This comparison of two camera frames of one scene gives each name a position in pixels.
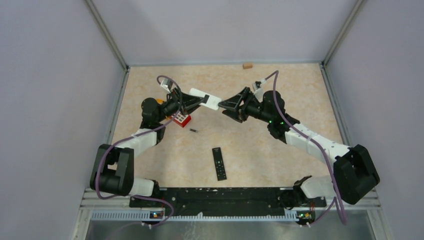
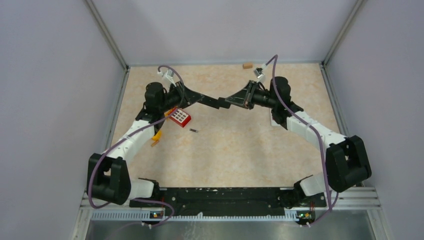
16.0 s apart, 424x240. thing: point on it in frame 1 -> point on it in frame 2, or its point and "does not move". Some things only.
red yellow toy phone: (180, 119) does not move
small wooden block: (247, 65) does not move
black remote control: (219, 164) -> (220, 102)
